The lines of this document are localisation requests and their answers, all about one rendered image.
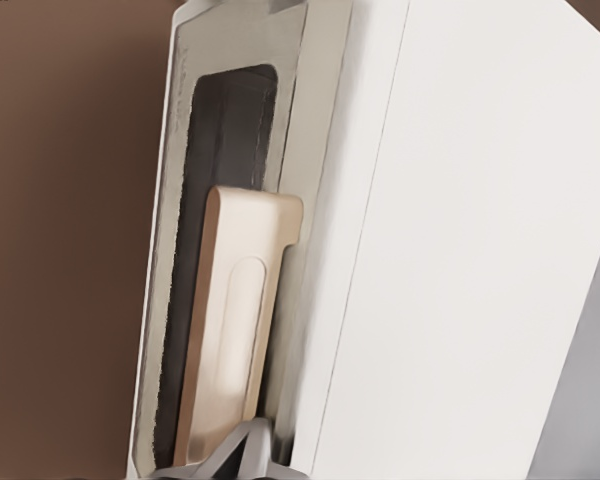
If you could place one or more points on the white oven body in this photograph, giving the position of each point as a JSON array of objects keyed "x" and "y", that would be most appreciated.
[{"x": 460, "y": 240}]

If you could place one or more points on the oven door with dark window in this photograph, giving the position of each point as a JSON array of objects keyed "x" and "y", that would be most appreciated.
[{"x": 230, "y": 125}]

